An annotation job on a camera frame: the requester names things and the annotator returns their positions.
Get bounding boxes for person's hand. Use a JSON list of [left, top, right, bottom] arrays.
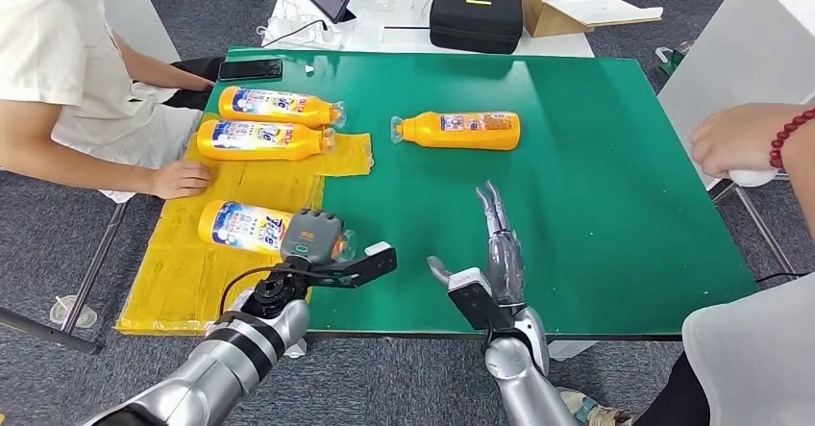
[[689, 103, 787, 179]]

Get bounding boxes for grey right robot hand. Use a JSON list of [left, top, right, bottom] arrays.
[[426, 181, 528, 313]]

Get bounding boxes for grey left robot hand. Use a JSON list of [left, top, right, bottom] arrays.
[[280, 208, 348, 266]]

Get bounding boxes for person's right hand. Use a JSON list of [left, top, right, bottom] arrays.
[[149, 160, 212, 200]]

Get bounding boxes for orange bottle clear cap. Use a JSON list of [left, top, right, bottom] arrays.
[[197, 200, 357, 265], [195, 118, 336, 162], [218, 86, 347, 130], [389, 111, 522, 152]]

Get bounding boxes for black smartphone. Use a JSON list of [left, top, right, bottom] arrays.
[[217, 58, 284, 83]]

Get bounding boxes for white desk metal legs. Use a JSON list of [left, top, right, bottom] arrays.
[[657, 0, 815, 278]]

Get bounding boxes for green white floor object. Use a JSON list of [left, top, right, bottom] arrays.
[[655, 40, 694, 77]]

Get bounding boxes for yellow taped cardboard mat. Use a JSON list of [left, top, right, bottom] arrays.
[[114, 113, 374, 337]]

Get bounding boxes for person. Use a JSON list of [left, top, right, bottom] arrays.
[[559, 103, 815, 426], [0, 0, 216, 205]]

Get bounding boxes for clear plastic cup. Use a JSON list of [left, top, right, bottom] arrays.
[[49, 295, 99, 330]]

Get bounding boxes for white flat board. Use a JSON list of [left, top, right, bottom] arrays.
[[531, 0, 664, 27]]

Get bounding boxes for brown cardboard box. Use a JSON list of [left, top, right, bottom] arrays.
[[510, 0, 664, 38]]

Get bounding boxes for black zipper case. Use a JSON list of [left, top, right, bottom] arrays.
[[429, 0, 524, 55]]

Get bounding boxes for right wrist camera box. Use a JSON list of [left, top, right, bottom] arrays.
[[447, 267, 517, 332]]

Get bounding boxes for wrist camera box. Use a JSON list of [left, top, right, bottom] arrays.
[[447, 267, 517, 332], [309, 241, 398, 289]]

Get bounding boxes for red bead bracelet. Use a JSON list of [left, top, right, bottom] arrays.
[[769, 107, 815, 171]]

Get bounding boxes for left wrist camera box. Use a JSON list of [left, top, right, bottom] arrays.
[[309, 241, 398, 289]]

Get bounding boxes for black charging cable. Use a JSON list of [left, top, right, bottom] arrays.
[[260, 19, 327, 49]]

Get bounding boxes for metal tube frame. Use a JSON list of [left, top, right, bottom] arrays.
[[0, 167, 132, 356]]

